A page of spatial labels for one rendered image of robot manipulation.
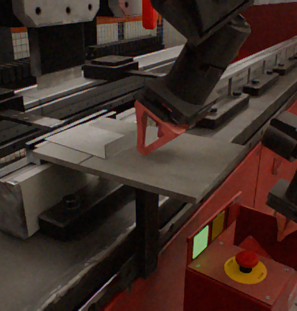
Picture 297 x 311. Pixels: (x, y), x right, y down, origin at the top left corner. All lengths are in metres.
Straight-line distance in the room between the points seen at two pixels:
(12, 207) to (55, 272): 0.12
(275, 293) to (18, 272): 0.39
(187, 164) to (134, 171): 0.07
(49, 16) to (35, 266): 0.34
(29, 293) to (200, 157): 0.29
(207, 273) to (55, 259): 0.26
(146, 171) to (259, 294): 0.28
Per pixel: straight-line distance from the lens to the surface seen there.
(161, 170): 0.50
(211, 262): 0.70
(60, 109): 0.97
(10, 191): 0.57
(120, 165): 0.52
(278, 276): 0.70
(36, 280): 0.53
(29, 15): 0.52
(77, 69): 0.66
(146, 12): 0.69
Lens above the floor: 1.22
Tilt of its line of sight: 23 degrees down
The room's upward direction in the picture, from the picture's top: straight up
